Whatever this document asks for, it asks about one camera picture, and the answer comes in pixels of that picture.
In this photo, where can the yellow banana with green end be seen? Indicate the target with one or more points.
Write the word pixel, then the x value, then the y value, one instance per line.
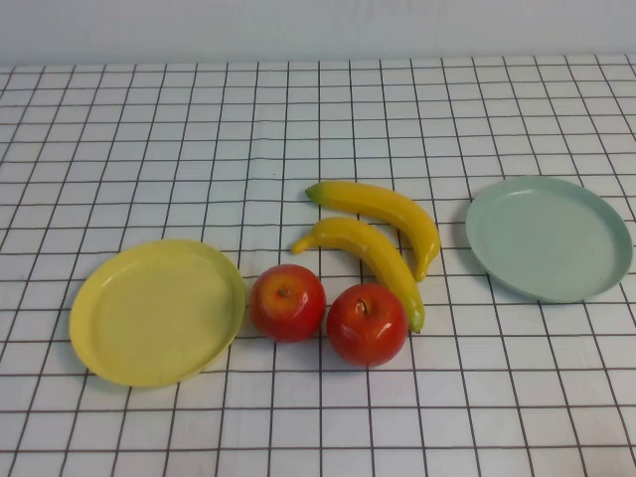
pixel 387 206

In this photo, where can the pale green round plate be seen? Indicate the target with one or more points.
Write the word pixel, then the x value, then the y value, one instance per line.
pixel 546 238

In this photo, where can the yellow round plastic plate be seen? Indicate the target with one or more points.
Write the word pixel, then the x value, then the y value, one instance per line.
pixel 149 318

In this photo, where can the deep red apple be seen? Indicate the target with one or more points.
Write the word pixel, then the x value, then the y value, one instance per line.
pixel 367 333

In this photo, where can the red apple with orange top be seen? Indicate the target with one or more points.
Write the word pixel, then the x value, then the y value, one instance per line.
pixel 288 313

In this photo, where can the yellow banana with thin stem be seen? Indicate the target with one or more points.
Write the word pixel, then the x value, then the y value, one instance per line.
pixel 367 243

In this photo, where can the white grid-pattern tablecloth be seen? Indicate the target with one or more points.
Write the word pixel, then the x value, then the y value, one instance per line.
pixel 318 422

